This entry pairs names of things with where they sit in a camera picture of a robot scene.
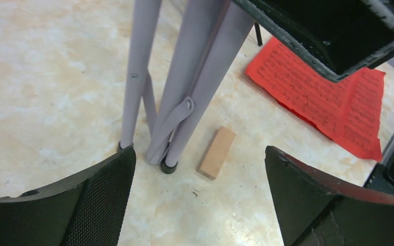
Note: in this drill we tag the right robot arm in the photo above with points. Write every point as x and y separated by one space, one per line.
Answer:
336 39

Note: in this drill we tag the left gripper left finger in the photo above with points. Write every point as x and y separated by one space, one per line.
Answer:
86 208

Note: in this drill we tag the black mic tripod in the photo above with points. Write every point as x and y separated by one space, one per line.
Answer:
258 34

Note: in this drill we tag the white music stand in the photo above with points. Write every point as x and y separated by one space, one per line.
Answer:
211 34

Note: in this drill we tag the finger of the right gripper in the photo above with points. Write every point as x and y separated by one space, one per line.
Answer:
335 38

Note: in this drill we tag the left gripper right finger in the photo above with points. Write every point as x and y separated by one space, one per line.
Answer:
316 208

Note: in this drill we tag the light wooden block front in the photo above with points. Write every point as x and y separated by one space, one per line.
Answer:
216 153

